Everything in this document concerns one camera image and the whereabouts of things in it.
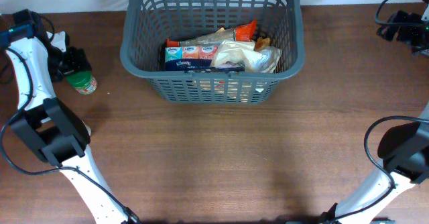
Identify green lid jar with label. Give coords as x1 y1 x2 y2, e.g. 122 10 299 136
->
66 71 97 95

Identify tissue multipack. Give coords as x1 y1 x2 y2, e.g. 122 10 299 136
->
165 45 218 71

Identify grey plastic shopping basket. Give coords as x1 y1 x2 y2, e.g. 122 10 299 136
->
120 0 305 104

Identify spaghetti pack orange ends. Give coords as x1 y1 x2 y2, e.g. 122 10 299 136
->
166 20 257 48

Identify beige plastic bag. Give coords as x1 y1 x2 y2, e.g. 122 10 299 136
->
210 40 282 73

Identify beige snack bag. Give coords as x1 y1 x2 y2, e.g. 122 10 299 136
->
200 37 271 103

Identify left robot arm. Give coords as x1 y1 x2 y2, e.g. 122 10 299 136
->
1 9 140 223

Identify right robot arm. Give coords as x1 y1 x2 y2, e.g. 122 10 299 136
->
321 11 428 223

